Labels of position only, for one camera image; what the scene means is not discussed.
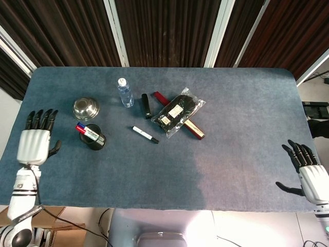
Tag black marker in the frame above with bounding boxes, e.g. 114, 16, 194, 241
132, 126, 160, 144

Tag clear plastic water bottle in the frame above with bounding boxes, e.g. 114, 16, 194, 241
117, 78, 135, 108

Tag blue table cloth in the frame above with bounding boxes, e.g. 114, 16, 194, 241
0, 66, 321, 213

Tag stainless steel bowl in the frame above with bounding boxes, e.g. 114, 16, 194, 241
72, 97, 100, 121

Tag black equipment case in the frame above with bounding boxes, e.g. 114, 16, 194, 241
301, 101, 329, 119

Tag black round pen holder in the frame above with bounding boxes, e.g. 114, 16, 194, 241
80, 123, 106, 151

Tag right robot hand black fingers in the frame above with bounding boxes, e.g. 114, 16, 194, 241
275, 139, 329, 206

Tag red whiteboard marker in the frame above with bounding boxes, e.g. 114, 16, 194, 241
76, 126, 101, 144

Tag clear bag with black item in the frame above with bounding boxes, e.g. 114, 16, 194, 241
151, 87, 207, 139

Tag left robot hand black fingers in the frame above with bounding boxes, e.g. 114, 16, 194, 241
16, 109, 62, 166

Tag black cloth bundle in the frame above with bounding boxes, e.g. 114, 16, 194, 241
307, 117, 329, 138

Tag brown cardboard box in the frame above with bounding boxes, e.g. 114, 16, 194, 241
0, 205, 87, 247

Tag long dark red box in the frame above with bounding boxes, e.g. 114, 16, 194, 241
153, 91, 206, 142

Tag blue whiteboard marker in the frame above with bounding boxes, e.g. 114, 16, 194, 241
77, 122, 105, 144

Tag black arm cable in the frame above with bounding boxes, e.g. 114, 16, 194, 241
30, 166, 87, 228

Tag black stapler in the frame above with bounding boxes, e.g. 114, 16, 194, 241
141, 93, 152, 120

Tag black floor cable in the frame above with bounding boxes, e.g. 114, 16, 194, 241
98, 208, 114, 241

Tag grey robot torso base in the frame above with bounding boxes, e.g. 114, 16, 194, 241
107, 208, 217, 247

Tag white metal frame post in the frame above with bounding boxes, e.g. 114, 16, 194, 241
204, 0, 230, 68
234, 0, 271, 68
0, 25, 38, 78
103, 0, 130, 67

